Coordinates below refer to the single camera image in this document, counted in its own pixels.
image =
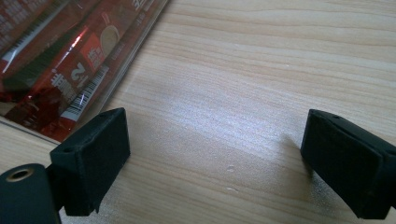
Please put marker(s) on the red coffee sachet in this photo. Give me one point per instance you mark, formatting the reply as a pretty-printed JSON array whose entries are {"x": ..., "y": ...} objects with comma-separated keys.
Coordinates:
[
  {"x": 21, "y": 28},
  {"x": 77, "y": 81}
]

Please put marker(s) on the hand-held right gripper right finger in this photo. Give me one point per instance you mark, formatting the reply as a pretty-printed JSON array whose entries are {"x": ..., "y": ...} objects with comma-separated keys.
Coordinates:
[{"x": 345, "y": 161}]

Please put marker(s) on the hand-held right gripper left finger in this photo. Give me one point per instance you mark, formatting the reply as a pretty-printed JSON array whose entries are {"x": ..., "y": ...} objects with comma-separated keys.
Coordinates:
[{"x": 90, "y": 161}]

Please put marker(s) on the clear plastic box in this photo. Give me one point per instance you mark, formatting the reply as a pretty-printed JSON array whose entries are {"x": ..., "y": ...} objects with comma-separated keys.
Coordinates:
[{"x": 139, "y": 46}]

